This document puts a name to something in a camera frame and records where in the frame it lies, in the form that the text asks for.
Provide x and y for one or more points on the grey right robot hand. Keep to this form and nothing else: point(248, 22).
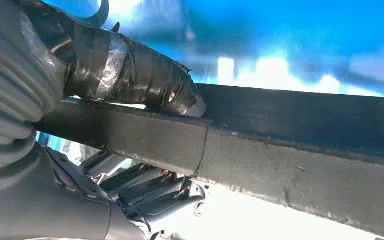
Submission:
point(46, 212)

